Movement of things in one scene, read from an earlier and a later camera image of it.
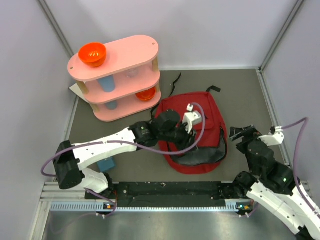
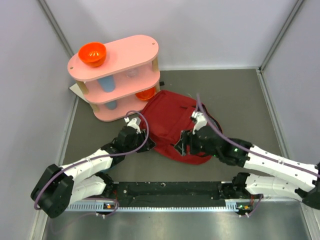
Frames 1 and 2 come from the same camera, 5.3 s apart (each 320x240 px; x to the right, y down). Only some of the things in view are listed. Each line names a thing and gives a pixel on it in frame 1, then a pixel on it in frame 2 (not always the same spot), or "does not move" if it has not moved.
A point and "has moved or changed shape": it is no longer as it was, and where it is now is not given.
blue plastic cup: x=107 y=83 does not move
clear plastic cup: x=132 y=73 does not move
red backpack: x=208 y=151 has moved or changed shape
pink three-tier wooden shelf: x=119 y=79 does not move
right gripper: x=235 y=133 -> x=184 y=141
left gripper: x=187 y=142 -> x=142 y=136
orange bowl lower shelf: x=146 y=95 does not move
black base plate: x=169 y=194 does not move
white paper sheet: x=76 y=89 does not move
